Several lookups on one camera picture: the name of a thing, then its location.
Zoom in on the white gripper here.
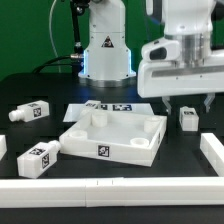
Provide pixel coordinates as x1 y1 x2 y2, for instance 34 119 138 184
137 50 224 115

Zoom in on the white square table top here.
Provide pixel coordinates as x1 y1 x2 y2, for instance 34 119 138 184
59 110 167 167

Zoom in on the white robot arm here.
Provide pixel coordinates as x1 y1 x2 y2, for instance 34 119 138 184
73 0 224 106

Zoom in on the white right obstacle bar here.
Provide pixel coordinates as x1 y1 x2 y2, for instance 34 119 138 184
200 133 224 177

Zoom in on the white obstacle bar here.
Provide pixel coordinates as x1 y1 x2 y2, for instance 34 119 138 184
0 177 224 208
200 133 224 177
0 135 7 160

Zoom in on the white front obstacle bar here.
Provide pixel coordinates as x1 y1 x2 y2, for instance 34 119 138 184
0 177 224 208

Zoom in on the white marker sheet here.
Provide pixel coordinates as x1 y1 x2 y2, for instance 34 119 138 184
63 103 154 122

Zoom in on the white left obstacle bar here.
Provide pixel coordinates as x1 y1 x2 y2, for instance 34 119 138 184
0 135 7 160

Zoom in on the black cable bundle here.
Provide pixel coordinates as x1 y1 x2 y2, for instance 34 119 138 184
31 0 84 75

